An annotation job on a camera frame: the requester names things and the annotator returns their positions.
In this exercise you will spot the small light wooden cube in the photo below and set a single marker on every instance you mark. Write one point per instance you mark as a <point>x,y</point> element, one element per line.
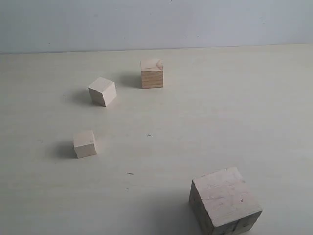
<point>84,144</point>

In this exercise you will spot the medium brown wooden cube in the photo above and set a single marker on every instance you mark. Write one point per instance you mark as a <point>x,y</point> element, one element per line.
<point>151,73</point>

